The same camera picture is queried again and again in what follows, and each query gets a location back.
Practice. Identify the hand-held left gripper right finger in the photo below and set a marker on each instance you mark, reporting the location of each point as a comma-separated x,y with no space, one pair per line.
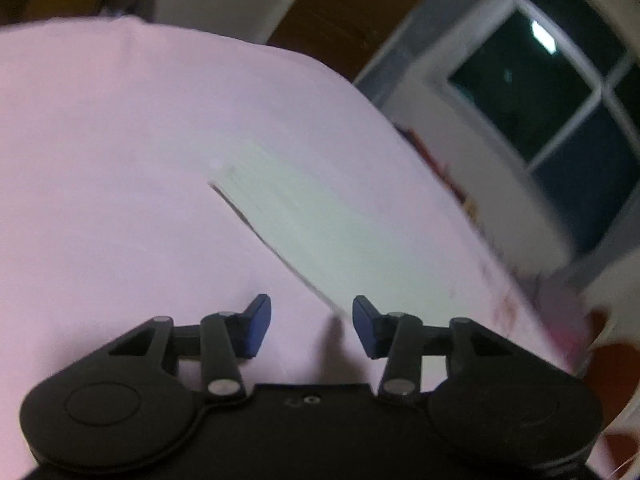
364,325

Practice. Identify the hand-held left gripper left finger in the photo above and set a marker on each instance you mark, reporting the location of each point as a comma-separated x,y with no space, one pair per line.
258,325

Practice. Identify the white knit garment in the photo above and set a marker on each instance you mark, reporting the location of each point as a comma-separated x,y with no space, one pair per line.
295,225

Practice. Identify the pink floral bedsheet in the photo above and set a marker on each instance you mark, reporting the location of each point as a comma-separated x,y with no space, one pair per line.
115,185

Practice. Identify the white framed window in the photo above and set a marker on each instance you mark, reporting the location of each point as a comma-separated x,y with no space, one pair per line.
540,85

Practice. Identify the grey curtain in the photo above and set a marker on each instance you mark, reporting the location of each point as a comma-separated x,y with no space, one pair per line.
440,20

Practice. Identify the brown wooden door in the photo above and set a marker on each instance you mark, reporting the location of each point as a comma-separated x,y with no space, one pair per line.
350,5

